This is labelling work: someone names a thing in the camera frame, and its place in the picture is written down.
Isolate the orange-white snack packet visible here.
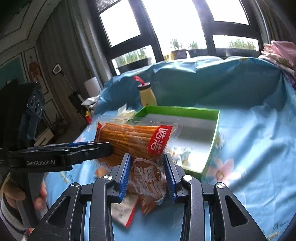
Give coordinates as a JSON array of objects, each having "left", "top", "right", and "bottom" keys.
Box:
[{"left": 128, "top": 158, "right": 167, "bottom": 215}]

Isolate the orange biscuit stick packet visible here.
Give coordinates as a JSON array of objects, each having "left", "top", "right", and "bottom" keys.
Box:
[{"left": 95, "top": 122, "right": 179, "bottom": 167}]

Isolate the striped sleeve forearm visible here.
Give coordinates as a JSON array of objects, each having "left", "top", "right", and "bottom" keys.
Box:
[{"left": 1, "top": 195, "right": 29, "bottom": 240}]

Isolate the person's left hand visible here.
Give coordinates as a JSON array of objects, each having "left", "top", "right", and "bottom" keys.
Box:
[{"left": 3, "top": 179, "right": 48, "bottom": 212}]

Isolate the red-white small sachet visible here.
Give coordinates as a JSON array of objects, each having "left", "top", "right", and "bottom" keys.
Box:
[{"left": 111, "top": 193, "right": 139, "bottom": 227}]

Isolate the black floor stand with mirror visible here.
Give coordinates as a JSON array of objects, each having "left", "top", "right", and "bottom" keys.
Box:
[{"left": 52, "top": 64, "right": 86, "bottom": 112}]

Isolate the green cardboard box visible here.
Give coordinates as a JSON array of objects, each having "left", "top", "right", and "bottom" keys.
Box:
[{"left": 134, "top": 106, "right": 220, "bottom": 181}]

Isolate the white tissue pack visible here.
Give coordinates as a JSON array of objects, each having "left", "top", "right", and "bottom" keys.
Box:
[{"left": 117, "top": 104, "right": 136, "bottom": 118}]

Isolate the white paper roll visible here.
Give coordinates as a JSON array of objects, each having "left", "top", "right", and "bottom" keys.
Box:
[{"left": 84, "top": 77, "right": 102, "bottom": 97}]

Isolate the yellow drink bottle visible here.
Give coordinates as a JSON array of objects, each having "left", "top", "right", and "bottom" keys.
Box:
[{"left": 134, "top": 76, "right": 158, "bottom": 107}]

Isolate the blue floral bedsheet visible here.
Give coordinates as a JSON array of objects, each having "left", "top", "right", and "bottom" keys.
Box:
[{"left": 43, "top": 55, "right": 296, "bottom": 241}]

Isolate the long black planter box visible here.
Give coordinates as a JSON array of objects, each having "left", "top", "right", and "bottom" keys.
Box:
[{"left": 117, "top": 57, "right": 152, "bottom": 74}]

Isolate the round dark flower pot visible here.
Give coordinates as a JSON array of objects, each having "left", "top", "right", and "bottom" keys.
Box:
[{"left": 171, "top": 49, "right": 187, "bottom": 60}]

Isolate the pink folded cloth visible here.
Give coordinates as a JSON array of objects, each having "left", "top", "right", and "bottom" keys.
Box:
[{"left": 259, "top": 41, "right": 296, "bottom": 81}]

